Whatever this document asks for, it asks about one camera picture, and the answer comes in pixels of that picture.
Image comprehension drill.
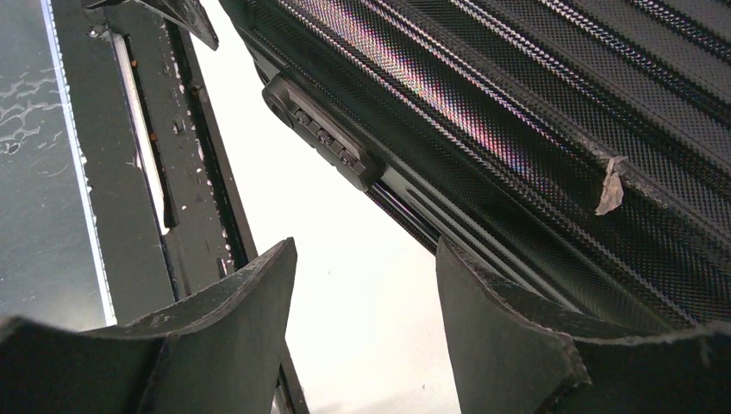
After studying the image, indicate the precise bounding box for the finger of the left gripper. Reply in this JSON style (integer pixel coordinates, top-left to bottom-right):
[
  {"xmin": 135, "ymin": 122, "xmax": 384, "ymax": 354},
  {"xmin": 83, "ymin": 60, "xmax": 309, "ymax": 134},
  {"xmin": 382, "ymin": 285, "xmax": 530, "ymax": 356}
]
[{"xmin": 82, "ymin": 0, "xmax": 219, "ymax": 51}]

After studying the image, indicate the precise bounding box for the black ribbed hard-shell suitcase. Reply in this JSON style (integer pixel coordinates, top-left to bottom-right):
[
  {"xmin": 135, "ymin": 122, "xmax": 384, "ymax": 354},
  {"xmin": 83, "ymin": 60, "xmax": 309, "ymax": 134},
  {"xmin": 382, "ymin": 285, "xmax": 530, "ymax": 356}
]
[{"xmin": 222, "ymin": 1, "xmax": 730, "ymax": 331}]

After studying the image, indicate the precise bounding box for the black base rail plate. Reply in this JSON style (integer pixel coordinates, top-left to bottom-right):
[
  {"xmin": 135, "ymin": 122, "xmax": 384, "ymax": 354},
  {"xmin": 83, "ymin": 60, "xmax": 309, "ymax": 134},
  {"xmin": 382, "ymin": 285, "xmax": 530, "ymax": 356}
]
[{"xmin": 39, "ymin": 1, "xmax": 308, "ymax": 413}]

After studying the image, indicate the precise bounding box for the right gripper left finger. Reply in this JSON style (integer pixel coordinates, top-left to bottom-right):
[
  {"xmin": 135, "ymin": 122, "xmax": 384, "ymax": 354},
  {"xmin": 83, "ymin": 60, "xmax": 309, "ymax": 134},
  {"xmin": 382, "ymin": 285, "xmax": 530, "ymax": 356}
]
[{"xmin": 1, "ymin": 238, "xmax": 297, "ymax": 413}]

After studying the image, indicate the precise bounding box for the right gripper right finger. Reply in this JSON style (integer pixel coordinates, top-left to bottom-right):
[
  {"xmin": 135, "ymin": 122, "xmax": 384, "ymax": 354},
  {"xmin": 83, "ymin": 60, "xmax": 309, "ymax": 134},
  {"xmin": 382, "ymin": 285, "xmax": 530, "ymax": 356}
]
[{"xmin": 436, "ymin": 238, "xmax": 730, "ymax": 413}]

